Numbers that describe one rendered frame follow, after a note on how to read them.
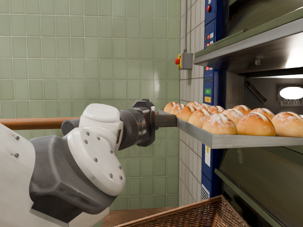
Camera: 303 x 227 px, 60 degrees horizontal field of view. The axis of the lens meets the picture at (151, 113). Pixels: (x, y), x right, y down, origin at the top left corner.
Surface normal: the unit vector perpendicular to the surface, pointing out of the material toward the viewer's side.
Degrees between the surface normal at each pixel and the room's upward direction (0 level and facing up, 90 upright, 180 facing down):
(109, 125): 59
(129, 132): 89
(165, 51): 90
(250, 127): 71
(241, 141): 90
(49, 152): 29
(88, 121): 53
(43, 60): 90
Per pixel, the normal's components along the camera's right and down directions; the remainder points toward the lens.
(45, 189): 0.25, -0.55
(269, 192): -0.94, -0.32
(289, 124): -0.64, -0.44
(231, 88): 0.11, 0.11
